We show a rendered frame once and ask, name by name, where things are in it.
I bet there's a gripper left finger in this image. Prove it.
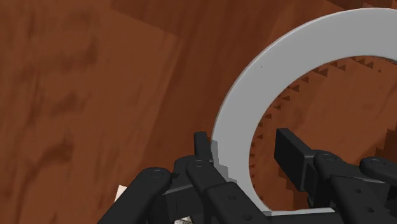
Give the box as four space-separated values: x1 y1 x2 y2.
97 131 271 224

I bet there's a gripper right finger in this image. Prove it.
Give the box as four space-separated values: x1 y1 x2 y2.
274 127 397 224

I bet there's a brown plate with white rim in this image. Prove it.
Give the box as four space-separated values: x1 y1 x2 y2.
211 7 397 216

